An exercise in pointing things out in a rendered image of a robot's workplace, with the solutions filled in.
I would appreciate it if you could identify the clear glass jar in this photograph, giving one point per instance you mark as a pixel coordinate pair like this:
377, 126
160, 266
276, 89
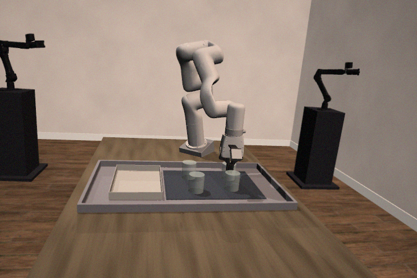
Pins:
224, 170
231, 182
187, 167
196, 182

